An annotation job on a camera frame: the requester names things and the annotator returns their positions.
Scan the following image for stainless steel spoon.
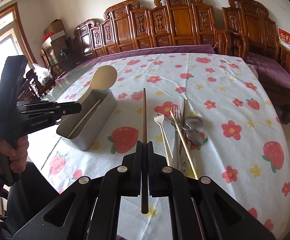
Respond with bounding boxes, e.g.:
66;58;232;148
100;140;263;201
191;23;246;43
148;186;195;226
176;117;203;146
185;115;203;129

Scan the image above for dark brown wooden chopstick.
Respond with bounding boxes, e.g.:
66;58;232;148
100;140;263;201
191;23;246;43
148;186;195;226
141;88;149;214

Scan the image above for strawberry flower print tablecloth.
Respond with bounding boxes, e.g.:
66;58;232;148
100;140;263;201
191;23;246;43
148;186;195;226
41;53;290;237

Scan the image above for rectangular metal tin container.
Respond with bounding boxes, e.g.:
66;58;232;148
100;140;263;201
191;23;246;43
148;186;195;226
56;89;116;151

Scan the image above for carved wooden sofa bench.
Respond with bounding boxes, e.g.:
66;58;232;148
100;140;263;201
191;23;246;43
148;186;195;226
54;0;232;83

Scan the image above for stainless steel fork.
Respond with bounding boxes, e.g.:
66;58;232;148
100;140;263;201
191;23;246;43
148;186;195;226
172;105;186;173

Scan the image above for stacked cardboard boxes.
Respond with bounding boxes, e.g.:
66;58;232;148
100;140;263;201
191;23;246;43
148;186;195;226
42;19;68;66

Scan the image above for carved wooden armchair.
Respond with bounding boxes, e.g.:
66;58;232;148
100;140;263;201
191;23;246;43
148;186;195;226
222;0;290;124

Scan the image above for light bamboo chopstick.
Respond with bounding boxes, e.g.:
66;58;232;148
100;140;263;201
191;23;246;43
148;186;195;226
67;99;101;139
170;106;199;180

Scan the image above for cream plastic ladle spoon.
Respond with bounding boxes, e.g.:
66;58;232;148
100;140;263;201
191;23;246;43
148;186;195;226
76;65;117;104

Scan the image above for person's left hand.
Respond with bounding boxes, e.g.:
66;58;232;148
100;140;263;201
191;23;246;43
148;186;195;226
0;135;29;175

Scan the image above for cream plastic fork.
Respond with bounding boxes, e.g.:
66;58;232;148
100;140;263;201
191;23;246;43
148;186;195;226
154;114;173;166

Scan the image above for wooden chair at left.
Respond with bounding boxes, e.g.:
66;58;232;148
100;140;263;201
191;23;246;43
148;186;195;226
18;69;56;101

